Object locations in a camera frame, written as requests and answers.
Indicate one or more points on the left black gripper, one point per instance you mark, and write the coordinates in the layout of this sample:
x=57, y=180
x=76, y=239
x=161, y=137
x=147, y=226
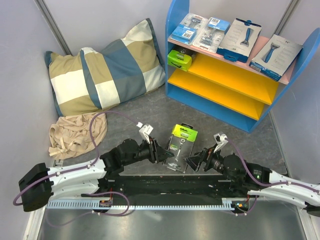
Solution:
x=157, y=153

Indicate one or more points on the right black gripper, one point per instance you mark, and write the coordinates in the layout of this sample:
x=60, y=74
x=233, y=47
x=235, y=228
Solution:
x=206, y=155

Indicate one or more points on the black green razor box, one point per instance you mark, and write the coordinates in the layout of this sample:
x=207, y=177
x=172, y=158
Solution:
x=181, y=59
x=181, y=144

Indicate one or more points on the Harry's razor pack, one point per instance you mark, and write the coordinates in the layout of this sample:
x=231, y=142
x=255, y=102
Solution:
x=239, y=40
x=275, y=57

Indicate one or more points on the blue Gillette razor blister pack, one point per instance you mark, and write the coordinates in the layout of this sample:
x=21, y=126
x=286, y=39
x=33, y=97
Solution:
x=189, y=28

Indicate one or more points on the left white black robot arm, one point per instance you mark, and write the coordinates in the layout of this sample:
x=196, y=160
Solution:
x=42, y=184

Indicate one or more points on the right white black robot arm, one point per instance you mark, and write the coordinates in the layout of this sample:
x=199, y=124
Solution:
x=257, y=180

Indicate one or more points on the colourful wooden shelf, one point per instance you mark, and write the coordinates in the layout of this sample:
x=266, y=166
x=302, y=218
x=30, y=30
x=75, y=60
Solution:
x=232, y=92

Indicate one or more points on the beige crumpled cloth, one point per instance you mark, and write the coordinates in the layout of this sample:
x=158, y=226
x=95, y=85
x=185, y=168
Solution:
x=70, y=135

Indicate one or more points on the checked blue beige pillow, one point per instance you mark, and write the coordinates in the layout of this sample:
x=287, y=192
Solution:
x=93, y=81

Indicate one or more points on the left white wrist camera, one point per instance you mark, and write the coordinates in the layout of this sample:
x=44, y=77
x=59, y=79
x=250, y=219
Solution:
x=145, y=131

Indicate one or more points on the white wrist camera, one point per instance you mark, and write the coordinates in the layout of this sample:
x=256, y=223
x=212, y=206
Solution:
x=221, y=140
x=145, y=131

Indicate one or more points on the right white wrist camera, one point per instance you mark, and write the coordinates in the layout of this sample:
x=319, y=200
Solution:
x=221, y=140

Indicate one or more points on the grey slotted cable duct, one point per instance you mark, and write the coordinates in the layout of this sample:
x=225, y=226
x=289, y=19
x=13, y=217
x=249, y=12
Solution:
x=104, y=205

